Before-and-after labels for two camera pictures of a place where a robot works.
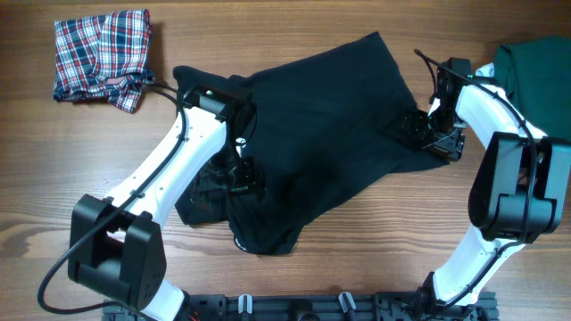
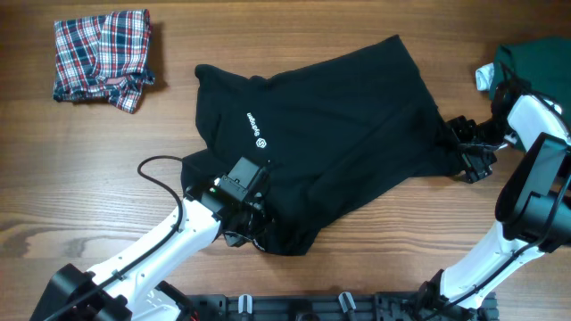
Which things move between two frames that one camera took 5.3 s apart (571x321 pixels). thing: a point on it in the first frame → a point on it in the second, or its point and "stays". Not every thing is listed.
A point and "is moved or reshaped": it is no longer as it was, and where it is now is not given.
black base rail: x=331 y=307 stays
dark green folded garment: x=537 y=75 stays
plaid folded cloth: x=103 y=57 stays
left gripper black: x=250 y=182 → x=235 y=236
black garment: x=326 y=125 is moved or reshaped
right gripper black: x=451 y=149 → x=476 y=167
